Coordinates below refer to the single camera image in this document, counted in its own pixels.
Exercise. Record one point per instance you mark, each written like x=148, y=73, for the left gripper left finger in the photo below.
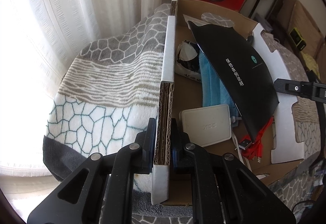
x=100, y=189

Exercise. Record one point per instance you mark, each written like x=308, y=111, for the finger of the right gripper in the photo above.
x=309, y=90

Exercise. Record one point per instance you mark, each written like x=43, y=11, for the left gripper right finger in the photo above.
x=220, y=188

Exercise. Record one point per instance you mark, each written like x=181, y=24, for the white power adapter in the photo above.
x=207, y=126

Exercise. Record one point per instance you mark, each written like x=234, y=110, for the black booklet with text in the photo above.
x=242, y=71

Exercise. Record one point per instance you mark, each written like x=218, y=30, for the cardboard box tray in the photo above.
x=282, y=152

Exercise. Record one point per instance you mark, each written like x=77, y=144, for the blue face mask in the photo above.
x=213, y=90

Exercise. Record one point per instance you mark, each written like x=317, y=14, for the black tissue pack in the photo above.
x=187, y=61

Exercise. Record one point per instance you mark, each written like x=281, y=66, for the yellow green small device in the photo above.
x=297, y=39

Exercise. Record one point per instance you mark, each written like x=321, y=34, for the grey patterned blanket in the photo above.
x=112, y=89

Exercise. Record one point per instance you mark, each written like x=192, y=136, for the white sheer curtain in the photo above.
x=39, y=41

